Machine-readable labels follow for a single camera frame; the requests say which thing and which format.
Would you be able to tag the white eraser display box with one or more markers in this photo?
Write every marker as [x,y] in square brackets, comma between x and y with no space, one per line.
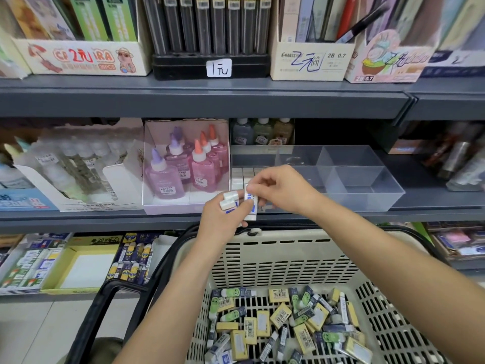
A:
[30,265]

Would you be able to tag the grey store shelves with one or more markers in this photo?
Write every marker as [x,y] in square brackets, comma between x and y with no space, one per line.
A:
[151,96]

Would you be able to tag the pile of erasers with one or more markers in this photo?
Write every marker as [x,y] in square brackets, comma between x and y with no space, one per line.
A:
[288,329]

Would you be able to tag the clear plastic divider tray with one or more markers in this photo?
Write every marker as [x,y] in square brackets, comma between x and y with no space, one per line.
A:
[364,185]

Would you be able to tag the translucent glue bottle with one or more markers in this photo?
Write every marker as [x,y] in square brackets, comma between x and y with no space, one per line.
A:
[262,134]
[242,134]
[283,132]

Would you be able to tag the blue white display box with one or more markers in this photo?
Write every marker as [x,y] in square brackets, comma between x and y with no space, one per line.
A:
[455,63]

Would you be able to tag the pink glue display box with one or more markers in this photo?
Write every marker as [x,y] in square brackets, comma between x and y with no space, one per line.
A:
[178,207]

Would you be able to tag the black lead tube display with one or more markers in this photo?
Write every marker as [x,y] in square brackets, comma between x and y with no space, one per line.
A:
[174,68]

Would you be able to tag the white price label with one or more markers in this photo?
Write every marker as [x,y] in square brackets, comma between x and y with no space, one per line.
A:
[219,69]

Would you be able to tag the yellow empty display box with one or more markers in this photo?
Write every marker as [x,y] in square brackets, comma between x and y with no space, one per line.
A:
[83,270]

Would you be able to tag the row of clear glue bottles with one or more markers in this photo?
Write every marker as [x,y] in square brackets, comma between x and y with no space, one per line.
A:
[79,170]

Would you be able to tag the person's left forearm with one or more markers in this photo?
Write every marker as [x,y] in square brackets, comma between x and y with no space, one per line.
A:
[167,314]

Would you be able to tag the black pen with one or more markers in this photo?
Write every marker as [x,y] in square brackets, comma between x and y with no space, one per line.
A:
[362,22]

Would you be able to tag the person's left hand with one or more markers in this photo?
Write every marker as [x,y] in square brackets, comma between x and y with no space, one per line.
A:
[218,227]

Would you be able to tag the cartoon print display box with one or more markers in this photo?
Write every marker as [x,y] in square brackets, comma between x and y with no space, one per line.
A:
[83,60]

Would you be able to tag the white pencil display box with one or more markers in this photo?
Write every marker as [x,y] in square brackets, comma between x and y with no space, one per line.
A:
[311,63]

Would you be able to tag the colourful pencil display box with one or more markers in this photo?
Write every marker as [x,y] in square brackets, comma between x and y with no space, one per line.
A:
[394,63]

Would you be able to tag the white glue display box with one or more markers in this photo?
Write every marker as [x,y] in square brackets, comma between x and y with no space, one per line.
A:
[125,189]

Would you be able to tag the rows of white erasers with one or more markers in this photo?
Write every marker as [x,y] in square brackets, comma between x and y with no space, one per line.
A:
[239,176]

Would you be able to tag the person's right hand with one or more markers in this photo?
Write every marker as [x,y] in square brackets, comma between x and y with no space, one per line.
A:
[284,189]

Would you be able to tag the pink glue bottle purple cap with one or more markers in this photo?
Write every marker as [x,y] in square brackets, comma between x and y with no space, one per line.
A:
[179,161]
[165,182]

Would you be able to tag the pink glue bottle orange cap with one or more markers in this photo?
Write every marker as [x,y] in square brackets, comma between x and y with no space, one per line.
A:
[217,159]
[203,174]
[223,146]

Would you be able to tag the dark blue yellow packets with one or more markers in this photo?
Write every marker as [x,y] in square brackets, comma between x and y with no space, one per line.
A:
[133,257]

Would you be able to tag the pastel lead display box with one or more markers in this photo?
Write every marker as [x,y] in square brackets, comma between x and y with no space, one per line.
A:
[11,64]

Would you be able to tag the person's right forearm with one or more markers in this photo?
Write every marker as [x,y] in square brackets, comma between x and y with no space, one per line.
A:
[401,276]

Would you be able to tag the beige shopping basket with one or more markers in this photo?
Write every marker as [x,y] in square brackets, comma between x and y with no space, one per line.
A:
[303,261]

